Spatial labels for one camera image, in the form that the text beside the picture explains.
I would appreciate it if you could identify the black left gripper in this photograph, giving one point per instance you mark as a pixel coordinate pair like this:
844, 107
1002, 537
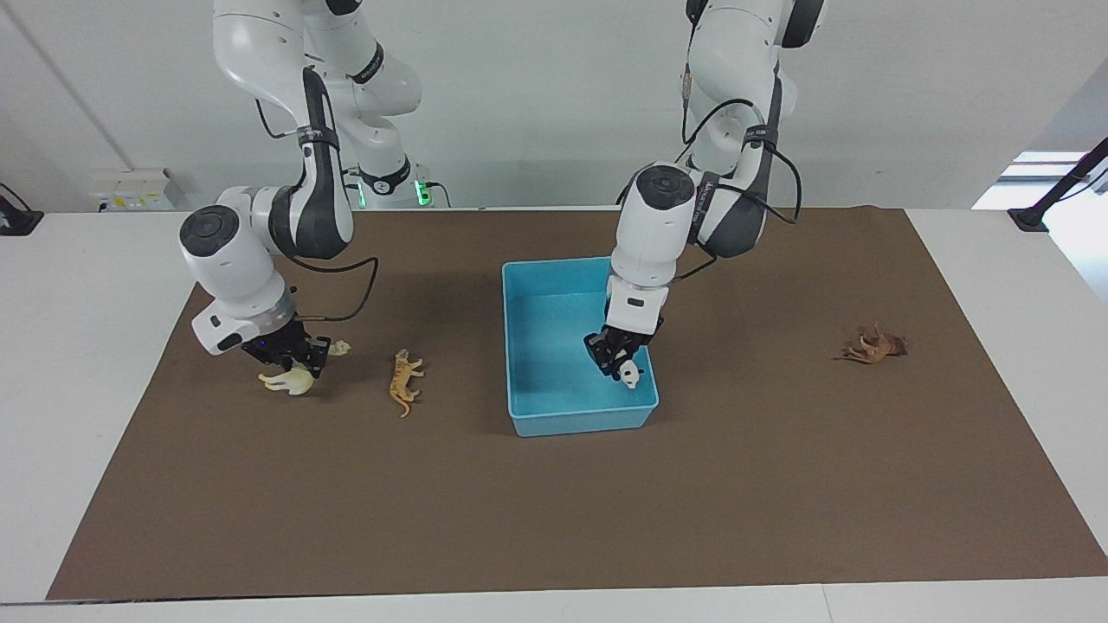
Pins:
630, 333

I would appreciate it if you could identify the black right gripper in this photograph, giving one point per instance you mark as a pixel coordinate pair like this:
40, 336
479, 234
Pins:
277, 346

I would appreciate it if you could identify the black and white panda toy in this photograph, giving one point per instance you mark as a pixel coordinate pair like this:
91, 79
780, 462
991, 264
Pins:
630, 375

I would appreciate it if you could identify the cream alpaca toy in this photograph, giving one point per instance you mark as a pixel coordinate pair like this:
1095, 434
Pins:
290, 382

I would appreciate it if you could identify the orange striped tiger toy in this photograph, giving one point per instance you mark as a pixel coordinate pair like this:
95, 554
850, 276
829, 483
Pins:
402, 381

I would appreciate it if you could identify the brown lion toy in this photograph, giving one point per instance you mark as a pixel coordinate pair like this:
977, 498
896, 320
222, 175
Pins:
876, 348

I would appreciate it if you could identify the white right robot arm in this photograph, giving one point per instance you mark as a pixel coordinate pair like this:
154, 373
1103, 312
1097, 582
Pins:
234, 260

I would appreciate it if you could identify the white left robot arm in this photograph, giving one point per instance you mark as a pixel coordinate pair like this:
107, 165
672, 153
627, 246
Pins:
658, 225

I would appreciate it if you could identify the light blue plastic storage box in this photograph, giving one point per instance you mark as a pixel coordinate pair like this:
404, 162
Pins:
554, 363

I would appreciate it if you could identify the brown table mat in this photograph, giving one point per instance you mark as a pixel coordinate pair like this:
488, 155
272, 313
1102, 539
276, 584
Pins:
554, 510

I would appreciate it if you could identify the white wall socket box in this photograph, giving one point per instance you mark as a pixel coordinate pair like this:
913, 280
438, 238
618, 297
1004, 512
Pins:
138, 190

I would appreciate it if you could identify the black camera stand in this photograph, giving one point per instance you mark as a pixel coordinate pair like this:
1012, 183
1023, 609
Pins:
1060, 186

